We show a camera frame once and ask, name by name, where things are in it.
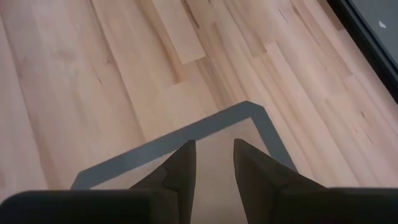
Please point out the black table edge rail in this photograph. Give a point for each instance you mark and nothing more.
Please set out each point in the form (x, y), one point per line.
(367, 42)

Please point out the white paper scrap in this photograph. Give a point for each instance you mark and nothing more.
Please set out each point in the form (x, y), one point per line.
(382, 24)

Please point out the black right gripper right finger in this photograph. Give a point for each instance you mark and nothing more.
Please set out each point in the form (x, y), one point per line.
(295, 205)

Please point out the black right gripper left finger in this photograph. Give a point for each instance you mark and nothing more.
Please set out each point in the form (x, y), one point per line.
(93, 208)

